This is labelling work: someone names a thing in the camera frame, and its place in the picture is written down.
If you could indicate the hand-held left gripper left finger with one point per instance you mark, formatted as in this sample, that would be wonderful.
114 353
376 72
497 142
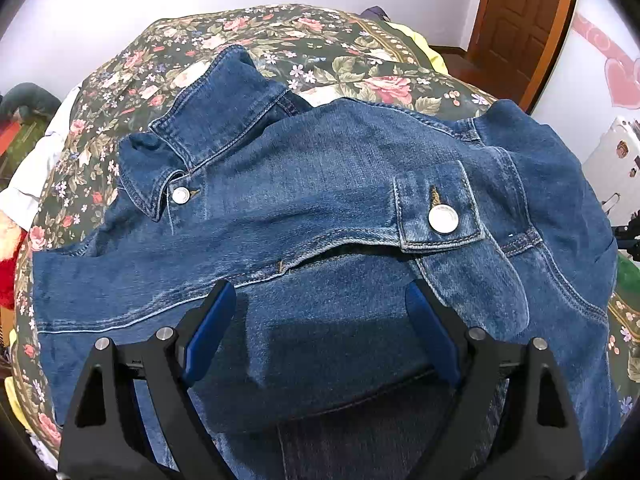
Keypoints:
210 330

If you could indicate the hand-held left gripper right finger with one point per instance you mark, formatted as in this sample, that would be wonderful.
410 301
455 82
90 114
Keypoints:
432 330

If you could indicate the green bag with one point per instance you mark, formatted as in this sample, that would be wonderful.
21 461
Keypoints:
627 280

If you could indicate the dark purple cloth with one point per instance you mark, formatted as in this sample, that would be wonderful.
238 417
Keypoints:
376 13

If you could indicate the grey cloth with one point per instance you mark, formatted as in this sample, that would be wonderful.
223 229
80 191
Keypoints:
30 97

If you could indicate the floral bed blanket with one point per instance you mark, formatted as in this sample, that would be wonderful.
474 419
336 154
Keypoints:
350 50

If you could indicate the brown wooden door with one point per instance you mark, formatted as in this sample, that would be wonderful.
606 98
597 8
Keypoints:
520 20

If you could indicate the white shirt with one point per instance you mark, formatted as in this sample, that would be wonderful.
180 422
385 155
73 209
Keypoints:
30 180

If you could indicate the pink heart wall sticker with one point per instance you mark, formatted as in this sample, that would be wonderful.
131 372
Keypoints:
620 80

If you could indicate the red plush toy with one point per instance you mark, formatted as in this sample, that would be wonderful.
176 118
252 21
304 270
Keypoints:
7 280

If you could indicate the blue denim jacket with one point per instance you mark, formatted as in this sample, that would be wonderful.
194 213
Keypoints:
325 170

